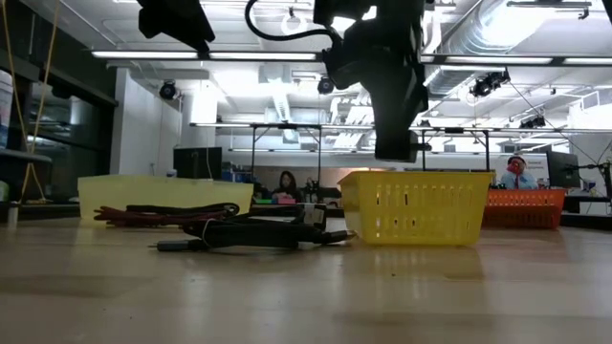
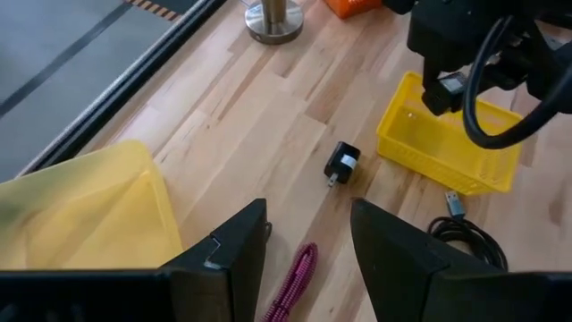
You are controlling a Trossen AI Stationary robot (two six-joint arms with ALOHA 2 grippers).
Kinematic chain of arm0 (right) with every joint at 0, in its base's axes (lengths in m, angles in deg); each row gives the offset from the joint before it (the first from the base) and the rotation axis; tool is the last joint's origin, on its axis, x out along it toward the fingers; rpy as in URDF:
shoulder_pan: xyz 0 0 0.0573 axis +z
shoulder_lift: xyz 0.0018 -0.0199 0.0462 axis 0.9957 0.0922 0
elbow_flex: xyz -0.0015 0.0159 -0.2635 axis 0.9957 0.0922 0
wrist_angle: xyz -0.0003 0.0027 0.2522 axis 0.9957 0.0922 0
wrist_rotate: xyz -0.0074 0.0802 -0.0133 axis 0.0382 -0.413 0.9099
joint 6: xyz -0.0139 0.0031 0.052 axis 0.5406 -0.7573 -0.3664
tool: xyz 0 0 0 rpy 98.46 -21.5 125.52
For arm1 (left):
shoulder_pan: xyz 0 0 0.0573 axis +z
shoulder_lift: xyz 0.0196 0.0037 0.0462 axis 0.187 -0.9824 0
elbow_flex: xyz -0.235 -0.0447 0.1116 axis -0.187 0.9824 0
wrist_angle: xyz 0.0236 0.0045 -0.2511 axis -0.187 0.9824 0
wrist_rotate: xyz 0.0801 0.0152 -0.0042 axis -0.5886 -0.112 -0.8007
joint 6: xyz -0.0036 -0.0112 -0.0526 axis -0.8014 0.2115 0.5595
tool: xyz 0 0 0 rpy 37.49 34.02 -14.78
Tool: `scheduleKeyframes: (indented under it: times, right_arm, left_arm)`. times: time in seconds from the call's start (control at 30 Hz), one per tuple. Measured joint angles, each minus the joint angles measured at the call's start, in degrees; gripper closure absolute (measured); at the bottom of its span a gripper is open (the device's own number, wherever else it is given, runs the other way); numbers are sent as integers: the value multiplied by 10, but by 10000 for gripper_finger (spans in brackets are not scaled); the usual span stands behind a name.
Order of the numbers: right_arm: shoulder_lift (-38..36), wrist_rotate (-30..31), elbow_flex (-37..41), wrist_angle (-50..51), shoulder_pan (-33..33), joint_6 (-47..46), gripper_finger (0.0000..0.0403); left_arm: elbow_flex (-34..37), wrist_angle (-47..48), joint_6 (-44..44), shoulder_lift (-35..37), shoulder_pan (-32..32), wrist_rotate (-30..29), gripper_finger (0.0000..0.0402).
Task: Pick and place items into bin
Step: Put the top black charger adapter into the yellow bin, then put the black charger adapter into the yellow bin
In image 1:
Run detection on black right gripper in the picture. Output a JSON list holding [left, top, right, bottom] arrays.
[[320, 17, 430, 162]]

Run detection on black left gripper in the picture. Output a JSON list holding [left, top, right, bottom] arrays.
[[136, 0, 217, 54]]

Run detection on red cable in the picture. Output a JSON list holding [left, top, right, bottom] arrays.
[[93, 205, 230, 227]]

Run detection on black monitor on arm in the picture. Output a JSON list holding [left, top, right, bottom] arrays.
[[545, 150, 582, 189]]

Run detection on translucent yellow plastic bin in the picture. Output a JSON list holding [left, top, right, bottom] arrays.
[[77, 173, 255, 225]]

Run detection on ceiling light bar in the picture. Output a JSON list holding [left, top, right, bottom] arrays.
[[89, 49, 320, 62], [419, 54, 612, 68]]

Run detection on yellow perforated plastic basket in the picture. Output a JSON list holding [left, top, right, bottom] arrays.
[[337, 170, 495, 248]]

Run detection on person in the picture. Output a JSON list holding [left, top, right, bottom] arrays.
[[498, 154, 540, 190], [271, 169, 303, 203]]

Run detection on black background monitor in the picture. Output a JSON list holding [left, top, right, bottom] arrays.
[[172, 146, 224, 182]]

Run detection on orange perforated plastic basket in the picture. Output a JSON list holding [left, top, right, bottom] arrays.
[[481, 187, 569, 230]]

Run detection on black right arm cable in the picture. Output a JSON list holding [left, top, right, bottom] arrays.
[[244, 0, 343, 49]]

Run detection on yellow hanging cable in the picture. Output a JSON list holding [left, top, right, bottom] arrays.
[[0, 0, 61, 204]]

